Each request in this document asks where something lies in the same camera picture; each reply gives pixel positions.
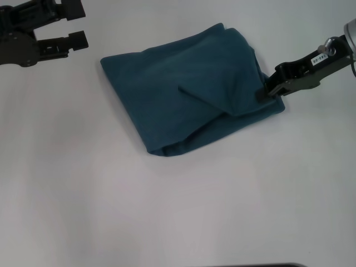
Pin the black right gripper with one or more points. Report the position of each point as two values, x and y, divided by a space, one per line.
314 69

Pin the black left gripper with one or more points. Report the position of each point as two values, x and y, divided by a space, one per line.
16 47

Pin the teal t-shirt with pink print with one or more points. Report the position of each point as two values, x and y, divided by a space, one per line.
180 97

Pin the metal right gripper connector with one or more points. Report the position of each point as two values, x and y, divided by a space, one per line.
328 46

